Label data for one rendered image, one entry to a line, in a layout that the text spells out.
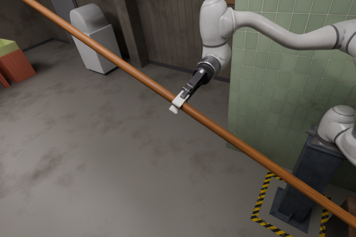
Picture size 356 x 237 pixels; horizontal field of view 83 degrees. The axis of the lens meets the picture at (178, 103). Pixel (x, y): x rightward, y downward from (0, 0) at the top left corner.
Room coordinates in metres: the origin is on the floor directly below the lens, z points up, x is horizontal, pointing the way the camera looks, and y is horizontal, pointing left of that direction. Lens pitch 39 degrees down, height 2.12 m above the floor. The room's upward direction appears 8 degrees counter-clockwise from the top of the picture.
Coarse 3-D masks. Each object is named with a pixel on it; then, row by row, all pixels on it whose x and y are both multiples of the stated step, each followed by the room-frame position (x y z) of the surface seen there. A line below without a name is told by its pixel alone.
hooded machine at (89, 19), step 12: (72, 12) 4.13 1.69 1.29; (84, 12) 4.12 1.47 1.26; (96, 12) 4.26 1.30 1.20; (72, 24) 4.24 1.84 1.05; (84, 24) 3.99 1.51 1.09; (96, 24) 4.14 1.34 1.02; (108, 24) 4.33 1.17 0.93; (72, 36) 4.29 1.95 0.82; (96, 36) 4.02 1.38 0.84; (108, 36) 4.21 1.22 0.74; (84, 48) 4.12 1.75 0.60; (108, 48) 4.14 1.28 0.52; (84, 60) 4.26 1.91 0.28; (96, 60) 3.95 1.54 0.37; (108, 60) 4.06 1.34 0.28; (108, 72) 4.02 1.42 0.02
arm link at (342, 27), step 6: (336, 24) 0.77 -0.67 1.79; (342, 24) 0.76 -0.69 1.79; (348, 24) 0.75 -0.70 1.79; (354, 24) 0.73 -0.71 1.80; (342, 30) 0.74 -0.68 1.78; (348, 30) 0.72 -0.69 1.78; (354, 30) 0.70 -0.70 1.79; (342, 36) 0.72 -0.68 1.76; (348, 36) 0.71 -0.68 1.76; (342, 42) 0.72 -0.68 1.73; (348, 42) 0.69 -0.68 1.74; (336, 48) 0.73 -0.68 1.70; (342, 48) 0.71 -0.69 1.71
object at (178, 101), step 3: (180, 93) 0.55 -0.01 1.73; (177, 96) 0.53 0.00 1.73; (186, 96) 0.54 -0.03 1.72; (174, 99) 0.52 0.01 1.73; (177, 99) 0.52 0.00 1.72; (180, 99) 0.52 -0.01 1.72; (183, 99) 0.52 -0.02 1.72; (174, 102) 0.51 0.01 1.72; (177, 102) 0.51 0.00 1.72; (180, 102) 0.51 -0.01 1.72; (183, 102) 0.51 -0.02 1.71; (177, 105) 0.49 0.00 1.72; (180, 105) 0.50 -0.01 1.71
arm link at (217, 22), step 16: (208, 0) 0.80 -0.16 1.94; (224, 0) 0.80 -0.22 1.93; (208, 16) 0.76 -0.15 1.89; (224, 16) 0.75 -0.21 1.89; (240, 16) 0.77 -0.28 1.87; (256, 16) 0.77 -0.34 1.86; (208, 32) 0.75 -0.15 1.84; (224, 32) 0.74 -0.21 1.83; (272, 32) 0.76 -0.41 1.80; (288, 32) 0.77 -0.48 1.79; (320, 32) 0.76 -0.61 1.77; (336, 32) 0.74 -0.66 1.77; (288, 48) 0.77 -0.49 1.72; (304, 48) 0.75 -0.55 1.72; (320, 48) 0.74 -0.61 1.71
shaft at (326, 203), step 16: (32, 0) 0.88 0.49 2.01; (48, 16) 0.82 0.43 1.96; (80, 32) 0.76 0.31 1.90; (96, 48) 0.70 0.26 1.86; (128, 64) 0.64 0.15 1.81; (144, 80) 0.59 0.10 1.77; (176, 96) 0.54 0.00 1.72; (192, 112) 0.49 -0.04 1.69; (208, 128) 0.45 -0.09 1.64; (240, 144) 0.39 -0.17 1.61; (256, 160) 0.36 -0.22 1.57; (288, 176) 0.31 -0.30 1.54; (304, 192) 0.27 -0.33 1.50; (336, 208) 0.23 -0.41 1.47; (352, 224) 0.19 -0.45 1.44
